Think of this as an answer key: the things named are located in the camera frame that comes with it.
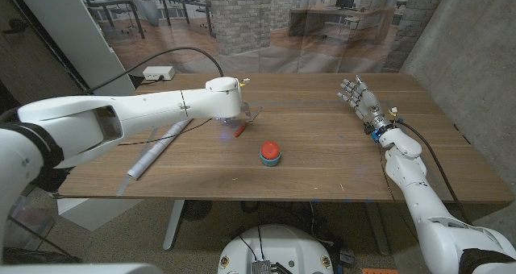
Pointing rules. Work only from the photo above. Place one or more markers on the orange flat object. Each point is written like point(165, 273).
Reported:
point(379, 271)

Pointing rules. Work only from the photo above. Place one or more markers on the white robot torso base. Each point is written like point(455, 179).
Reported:
point(278, 250)

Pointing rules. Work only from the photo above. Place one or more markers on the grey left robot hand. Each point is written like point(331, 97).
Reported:
point(246, 109)

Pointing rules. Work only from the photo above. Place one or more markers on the printed office backdrop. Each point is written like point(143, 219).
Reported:
point(242, 28)

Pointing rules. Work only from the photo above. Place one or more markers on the black round floor fan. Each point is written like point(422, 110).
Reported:
point(196, 209)

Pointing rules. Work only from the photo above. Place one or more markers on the white power outlet box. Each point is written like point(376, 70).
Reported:
point(158, 72)

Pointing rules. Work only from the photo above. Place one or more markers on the clear plastic storage bin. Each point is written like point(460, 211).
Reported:
point(28, 221)

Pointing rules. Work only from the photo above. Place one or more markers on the small blue cup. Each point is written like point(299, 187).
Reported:
point(270, 162)

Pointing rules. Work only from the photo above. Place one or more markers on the grey table leg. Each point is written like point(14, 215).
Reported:
point(378, 229)
point(173, 225)

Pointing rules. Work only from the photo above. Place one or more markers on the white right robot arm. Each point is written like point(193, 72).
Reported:
point(427, 209)

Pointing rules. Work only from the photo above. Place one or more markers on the long grey cup stack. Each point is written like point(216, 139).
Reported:
point(155, 153)

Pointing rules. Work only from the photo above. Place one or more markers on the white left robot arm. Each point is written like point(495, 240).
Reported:
point(153, 106)

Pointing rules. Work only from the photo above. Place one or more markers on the white upright panel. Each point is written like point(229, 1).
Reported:
point(80, 40)

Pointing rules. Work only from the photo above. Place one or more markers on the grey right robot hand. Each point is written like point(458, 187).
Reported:
point(369, 105)

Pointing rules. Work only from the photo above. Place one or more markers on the red ball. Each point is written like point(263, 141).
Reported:
point(270, 148)

